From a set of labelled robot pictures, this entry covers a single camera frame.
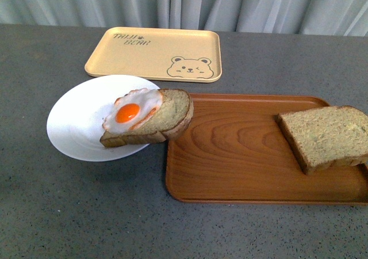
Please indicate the brown wooden tray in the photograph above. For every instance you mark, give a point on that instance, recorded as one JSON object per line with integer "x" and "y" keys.
{"x": 234, "y": 152}

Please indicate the yellow bear tray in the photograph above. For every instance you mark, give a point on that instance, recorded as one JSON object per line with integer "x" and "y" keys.
{"x": 158, "y": 54}

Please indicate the fried egg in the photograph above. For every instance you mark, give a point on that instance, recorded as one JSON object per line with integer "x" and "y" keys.
{"x": 131, "y": 111}

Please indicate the bread slice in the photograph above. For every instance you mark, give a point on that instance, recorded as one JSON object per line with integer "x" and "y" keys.
{"x": 170, "y": 121}
{"x": 330, "y": 136}

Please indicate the white round plate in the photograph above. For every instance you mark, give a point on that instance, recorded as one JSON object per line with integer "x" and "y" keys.
{"x": 74, "y": 124}

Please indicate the grey pleated curtain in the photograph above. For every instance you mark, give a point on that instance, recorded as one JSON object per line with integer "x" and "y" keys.
{"x": 307, "y": 17}

